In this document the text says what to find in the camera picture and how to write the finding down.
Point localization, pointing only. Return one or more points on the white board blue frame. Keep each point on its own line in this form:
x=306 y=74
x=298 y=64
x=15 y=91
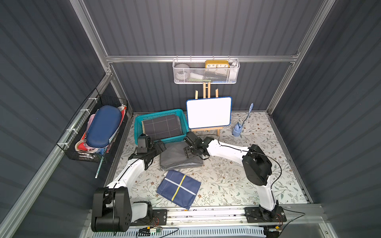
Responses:
x=209 y=112

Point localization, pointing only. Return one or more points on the teal plastic basket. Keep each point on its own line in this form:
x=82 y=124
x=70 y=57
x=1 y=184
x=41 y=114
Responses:
x=178 y=112

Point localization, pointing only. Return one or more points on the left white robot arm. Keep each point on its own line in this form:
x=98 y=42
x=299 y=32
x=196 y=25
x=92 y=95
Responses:
x=112 y=210

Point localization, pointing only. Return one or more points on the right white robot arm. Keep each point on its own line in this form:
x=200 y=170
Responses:
x=257 y=166

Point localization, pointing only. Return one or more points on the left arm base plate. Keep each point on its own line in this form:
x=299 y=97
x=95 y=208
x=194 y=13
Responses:
x=155 y=217

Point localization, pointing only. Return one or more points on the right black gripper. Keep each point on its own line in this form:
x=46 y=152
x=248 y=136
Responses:
x=193 y=151

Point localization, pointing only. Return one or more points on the blue desk lamp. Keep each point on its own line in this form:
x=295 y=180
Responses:
x=237 y=129

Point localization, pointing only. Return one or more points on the white wire wall basket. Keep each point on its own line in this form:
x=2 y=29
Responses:
x=200 y=74

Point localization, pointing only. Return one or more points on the floral table mat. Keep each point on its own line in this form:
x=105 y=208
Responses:
x=223 y=182

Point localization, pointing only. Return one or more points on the dark grey checked pillowcase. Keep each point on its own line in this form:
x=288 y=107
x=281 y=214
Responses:
x=162 y=127

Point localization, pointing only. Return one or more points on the black wire side basket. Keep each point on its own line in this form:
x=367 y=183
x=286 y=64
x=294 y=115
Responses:
x=75 y=146

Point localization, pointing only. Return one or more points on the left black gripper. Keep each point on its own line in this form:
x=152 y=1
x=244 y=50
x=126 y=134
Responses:
x=159 y=147

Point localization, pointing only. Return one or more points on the plain grey pillowcase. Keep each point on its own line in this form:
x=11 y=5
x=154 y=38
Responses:
x=174 y=158

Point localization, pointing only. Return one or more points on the yellow clock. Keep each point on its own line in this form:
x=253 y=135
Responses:
x=217 y=64

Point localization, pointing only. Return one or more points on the white tape roll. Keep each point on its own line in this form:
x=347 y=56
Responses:
x=181 y=71

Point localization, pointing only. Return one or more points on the navy yellow-stripe pillowcase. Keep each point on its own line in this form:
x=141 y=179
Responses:
x=179 y=189

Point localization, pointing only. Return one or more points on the blue padded case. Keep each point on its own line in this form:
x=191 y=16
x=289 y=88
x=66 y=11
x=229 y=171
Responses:
x=104 y=125

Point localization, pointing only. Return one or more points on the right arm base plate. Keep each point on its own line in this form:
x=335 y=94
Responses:
x=258 y=214

